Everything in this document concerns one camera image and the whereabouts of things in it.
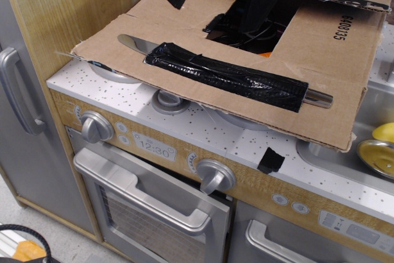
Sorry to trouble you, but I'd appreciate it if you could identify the right silver oven knob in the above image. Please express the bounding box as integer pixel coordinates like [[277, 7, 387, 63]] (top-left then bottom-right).
[[196, 159, 236, 195]]

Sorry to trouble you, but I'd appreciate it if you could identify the black tape piece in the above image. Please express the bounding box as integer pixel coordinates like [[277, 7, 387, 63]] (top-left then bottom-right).
[[257, 147, 285, 174]]

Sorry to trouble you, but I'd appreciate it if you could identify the grey stove centre burner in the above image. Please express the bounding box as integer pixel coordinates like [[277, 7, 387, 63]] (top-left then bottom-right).
[[151, 90, 190, 115]]

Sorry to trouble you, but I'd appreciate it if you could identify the yellow lemon toy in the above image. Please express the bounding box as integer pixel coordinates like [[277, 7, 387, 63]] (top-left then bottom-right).
[[372, 123, 394, 143]]

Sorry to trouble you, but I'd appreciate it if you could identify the orange object on floor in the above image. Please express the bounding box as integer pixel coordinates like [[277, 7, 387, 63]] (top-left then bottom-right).
[[12, 240, 46, 262]]

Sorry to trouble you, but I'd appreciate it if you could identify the left silver oven knob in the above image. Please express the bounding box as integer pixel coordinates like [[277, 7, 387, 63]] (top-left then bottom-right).
[[81, 110, 115, 144]]

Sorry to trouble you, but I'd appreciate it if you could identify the small metal bowl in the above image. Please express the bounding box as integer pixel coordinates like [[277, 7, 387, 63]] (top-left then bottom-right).
[[357, 140, 393, 179]]

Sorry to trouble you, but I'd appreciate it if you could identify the toy kitchen stove unit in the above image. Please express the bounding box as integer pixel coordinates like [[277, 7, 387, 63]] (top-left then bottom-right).
[[46, 22, 394, 263]]

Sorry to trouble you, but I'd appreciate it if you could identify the brown cardboard box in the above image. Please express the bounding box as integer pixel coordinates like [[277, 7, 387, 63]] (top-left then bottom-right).
[[72, 0, 392, 152]]

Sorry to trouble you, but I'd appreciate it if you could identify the silver fridge door handle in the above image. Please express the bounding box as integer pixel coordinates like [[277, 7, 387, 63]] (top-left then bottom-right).
[[1, 47, 46, 136]]

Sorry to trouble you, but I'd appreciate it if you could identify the silver oven knob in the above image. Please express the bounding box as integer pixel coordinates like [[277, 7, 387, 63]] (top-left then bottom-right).
[[81, 110, 115, 144], [196, 159, 236, 195]]

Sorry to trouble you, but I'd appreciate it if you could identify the black cable loop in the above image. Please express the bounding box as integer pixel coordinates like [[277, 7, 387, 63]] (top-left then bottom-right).
[[0, 224, 53, 263]]

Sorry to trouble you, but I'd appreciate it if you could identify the silver oven door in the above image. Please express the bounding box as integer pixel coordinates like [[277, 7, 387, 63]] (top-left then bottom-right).
[[74, 148, 231, 262]]

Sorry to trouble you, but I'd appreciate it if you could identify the silver knife taped black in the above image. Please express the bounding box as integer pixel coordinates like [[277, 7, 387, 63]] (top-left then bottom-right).
[[118, 34, 333, 113]]

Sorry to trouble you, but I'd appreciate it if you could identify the silver dishwasher door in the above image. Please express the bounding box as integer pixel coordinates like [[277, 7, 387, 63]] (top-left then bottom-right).
[[227, 201, 393, 262]]

